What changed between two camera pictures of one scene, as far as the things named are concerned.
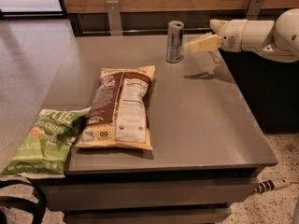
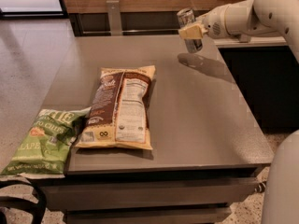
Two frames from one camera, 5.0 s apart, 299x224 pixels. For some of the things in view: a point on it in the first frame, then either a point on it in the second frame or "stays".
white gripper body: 230,35 → 212,23
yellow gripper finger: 217,25 → 203,19
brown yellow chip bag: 120,114 stays
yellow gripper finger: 209,43 → 192,32
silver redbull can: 174,41 → 186,17
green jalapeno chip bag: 44,149 stays
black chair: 39,207 stays
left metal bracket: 114,18 stays
